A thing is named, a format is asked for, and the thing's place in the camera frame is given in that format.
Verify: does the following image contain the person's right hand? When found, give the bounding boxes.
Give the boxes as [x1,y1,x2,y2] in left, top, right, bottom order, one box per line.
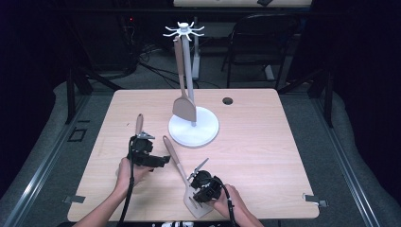
[209,184,250,221]

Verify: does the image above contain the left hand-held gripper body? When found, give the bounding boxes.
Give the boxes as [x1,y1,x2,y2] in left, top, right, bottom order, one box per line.
[127,131,159,166]

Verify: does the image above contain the dark electronics with red light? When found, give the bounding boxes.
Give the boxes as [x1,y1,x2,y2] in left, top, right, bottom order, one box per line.
[117,0,140,74]

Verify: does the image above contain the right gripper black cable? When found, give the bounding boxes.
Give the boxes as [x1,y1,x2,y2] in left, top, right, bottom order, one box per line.
[217,182,238,227]

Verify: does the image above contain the aluminium floor rail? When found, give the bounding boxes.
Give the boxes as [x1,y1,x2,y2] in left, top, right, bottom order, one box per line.
[4,94,91,227]
[310,97,382,227]

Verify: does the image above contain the beige solid spatula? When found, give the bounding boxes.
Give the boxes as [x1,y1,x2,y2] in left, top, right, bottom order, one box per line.
[172,35,198,123]

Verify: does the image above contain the white utensil rack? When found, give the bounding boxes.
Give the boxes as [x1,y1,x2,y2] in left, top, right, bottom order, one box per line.
[163,21,220,148]

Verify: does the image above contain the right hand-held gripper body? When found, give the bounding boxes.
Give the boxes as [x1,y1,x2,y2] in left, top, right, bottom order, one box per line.
[187,157,225,202]

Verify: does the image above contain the black metal stand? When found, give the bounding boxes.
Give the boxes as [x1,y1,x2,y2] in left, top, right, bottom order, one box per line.
[64,67,124,126]
[277,67,335,129]

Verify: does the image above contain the person's left hand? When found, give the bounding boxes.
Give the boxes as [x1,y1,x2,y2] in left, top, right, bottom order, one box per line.
[114,156,155,197]

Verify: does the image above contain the black folding chair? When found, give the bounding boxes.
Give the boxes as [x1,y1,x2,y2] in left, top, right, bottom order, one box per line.
[220,12,302,91]

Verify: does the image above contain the beige slotted spatula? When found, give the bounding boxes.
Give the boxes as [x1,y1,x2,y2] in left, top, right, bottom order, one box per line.
[162,135,216,219]

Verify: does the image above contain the white table leg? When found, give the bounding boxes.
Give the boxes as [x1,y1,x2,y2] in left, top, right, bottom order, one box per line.
[191,15,201,81]

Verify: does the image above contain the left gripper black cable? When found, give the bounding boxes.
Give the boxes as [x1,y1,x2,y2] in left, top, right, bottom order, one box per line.
[117,138,135,227]

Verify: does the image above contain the white table foot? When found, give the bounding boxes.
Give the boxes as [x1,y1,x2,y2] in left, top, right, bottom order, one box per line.
[264,64,276,82]

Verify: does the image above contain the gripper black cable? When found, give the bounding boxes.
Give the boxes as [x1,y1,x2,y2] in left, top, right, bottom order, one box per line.
[217,182,238,227]
[117,138,135,227]

